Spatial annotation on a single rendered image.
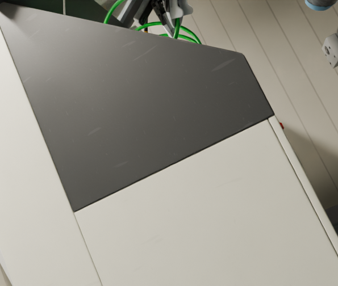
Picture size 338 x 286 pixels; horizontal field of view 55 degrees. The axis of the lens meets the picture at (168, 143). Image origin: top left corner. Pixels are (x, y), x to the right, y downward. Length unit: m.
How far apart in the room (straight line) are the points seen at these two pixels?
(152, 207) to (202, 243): 0.15
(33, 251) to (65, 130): 0.36
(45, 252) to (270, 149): 0.67
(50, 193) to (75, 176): 0.09
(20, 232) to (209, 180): 0.58
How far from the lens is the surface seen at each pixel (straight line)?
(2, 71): 1.11
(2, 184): 1.09
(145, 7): 1.27
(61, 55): 0.99
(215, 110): 0.78
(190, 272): 0.85
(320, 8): 1.55
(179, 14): 1.05
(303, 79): 2.91
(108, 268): 0.93
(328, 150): 2.88
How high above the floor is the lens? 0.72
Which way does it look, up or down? 8 degrees up
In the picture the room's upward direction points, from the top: 25 degrees counter-clockwise
